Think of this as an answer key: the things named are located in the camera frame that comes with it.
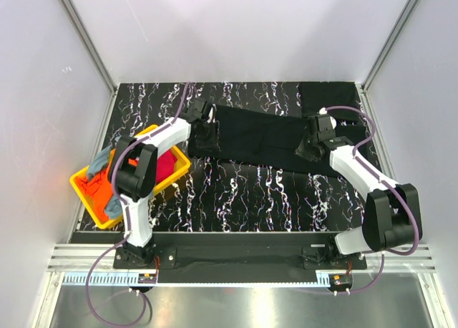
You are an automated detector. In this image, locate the black t-shirt with blue logo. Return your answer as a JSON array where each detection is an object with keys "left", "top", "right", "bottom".
[{"left": 187, "top": 105, "right": 338, "bottom": 178}]

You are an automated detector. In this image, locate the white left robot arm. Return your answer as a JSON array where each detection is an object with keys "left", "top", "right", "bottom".
[{"left": 107, "top": 99, "right": 218, "bottom": 268}]

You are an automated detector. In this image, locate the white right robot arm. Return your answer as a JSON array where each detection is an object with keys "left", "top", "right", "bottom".
[{"left": 296, "top": 113, "right": 422, "bottom": 268}]

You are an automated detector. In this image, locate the red t-shirt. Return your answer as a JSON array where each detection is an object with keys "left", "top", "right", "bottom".
[{"left": 155, "top": 150, "right": 177, "bottom": 183}]

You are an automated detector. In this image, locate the folded black t-shirt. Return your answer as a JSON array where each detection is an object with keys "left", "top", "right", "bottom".
[{"left": 298, "top": 82, "right": 359, "bottom": 117}]

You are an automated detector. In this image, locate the yellow plastic bin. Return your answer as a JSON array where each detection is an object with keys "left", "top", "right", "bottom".
[{"left": 69, "top": 146, "right": 191, "bottom": 230}]

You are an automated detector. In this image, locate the light blue grey t-shirt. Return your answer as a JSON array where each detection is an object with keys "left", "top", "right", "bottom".
[{"left": 86, "top": 136, "right": 120, "bottom": 181}]

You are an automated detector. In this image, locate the orange t-shirt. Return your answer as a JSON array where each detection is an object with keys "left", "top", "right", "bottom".
[{"left": 74, "top": 160, "right": 123, "bottom": 228}]

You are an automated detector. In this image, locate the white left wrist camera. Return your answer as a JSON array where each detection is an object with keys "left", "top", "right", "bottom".
[{"left": 205, "top": 105, "right": 217, "bottom": 124}]

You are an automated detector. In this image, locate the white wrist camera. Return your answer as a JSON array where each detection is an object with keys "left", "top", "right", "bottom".
[
  {"left": 205, "top": 105, "right": 217, "bottom": 124},
  {"left": 318, "top": 107, "right": 337, "bottom": 130}
]

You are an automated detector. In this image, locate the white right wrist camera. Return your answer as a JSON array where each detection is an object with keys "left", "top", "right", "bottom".
[{"left": 318, "top": 107, "right": 337, "bottom": 130}]

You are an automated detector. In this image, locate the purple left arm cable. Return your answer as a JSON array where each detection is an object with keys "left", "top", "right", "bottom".
[{"left": 85, "top": 81, "right": 196, "bottom": 324}]

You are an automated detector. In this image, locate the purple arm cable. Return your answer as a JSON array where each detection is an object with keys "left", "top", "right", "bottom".
[
  {"left": 85, "top": 81, "right": 196, "bottom": 324},
  {"left": 296, "top": 105, "right": 423, "bottom": 295}
]

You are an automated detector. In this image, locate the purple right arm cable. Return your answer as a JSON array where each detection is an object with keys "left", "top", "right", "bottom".
[{"left": 296, "top": 105, "right": 423, "bottom": 295}]

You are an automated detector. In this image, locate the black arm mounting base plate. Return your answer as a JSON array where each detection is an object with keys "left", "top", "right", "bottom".
[{"left": 113, "top": 244, "right": 367, "bottom": 271}]

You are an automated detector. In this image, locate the aluminium frame post right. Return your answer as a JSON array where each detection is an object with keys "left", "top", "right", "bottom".
[{"left": 361, "top": 0, "right": 421, "bottom": 91}]

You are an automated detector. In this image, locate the aluminium frame post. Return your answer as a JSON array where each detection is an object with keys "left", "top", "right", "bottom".
[
  {"left": 361, "top": 0, "right": 421, "bottom": 91},
  {"left": 52, "top": 0, "right": 119, "bottom": 95}
]

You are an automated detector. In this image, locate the aluminium frame post left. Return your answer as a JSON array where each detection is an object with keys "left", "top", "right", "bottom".
[{"left": 52, "top": 0, "right": 119, "bottom": 95}]

